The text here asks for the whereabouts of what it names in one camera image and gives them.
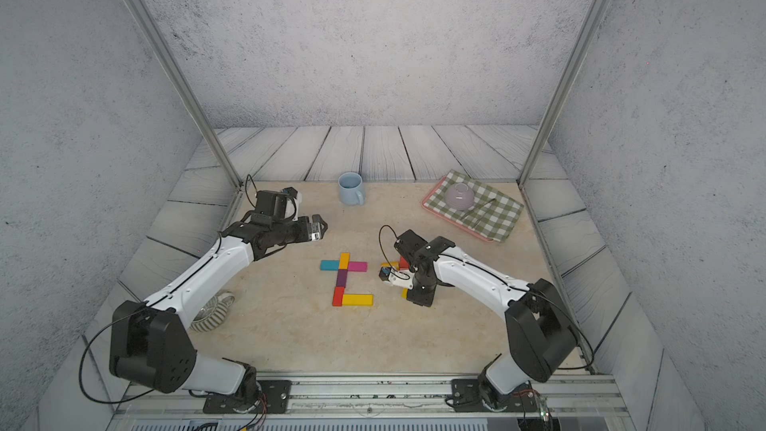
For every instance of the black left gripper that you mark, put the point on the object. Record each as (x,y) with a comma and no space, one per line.
(305,232)

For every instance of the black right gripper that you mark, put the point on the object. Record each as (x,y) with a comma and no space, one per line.
(421,299)

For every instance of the magenta block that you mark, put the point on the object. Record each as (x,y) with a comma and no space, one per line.
(358,267)

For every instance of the teal block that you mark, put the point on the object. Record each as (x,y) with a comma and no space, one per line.
(329,265)

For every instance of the orange-yellow square block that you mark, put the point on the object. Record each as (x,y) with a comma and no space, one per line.
(344,262)

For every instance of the purple block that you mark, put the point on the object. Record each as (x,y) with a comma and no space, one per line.
(341,279)

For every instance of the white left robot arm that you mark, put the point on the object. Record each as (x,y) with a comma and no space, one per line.
(150,343)

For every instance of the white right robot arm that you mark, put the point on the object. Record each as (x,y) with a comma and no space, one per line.
(541,333)

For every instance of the pink upside-down bowl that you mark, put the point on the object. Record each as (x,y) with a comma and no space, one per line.
(460,197)

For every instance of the pink plastic tray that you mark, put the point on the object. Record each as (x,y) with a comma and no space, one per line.
(447,219)

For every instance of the green white checkered cloth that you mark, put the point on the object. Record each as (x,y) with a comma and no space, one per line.
(494,214)

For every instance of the light blue mug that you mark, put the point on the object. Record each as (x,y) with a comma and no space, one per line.
(351,189)

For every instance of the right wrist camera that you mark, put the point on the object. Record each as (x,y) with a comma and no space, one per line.
(395,278)

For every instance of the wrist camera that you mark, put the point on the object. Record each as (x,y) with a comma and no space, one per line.
(395,278)
(279,206)

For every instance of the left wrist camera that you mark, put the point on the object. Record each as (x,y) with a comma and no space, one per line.
(279,206)

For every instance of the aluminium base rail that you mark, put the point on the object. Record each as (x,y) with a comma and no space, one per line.
(352,401)

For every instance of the right aluminium frame post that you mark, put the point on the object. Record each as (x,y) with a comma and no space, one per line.
(587,33)

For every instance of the aluminium frame post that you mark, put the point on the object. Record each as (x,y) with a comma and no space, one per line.
(151,31)
(587,33)

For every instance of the left aluminium frame post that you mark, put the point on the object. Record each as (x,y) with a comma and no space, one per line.
(151,31)

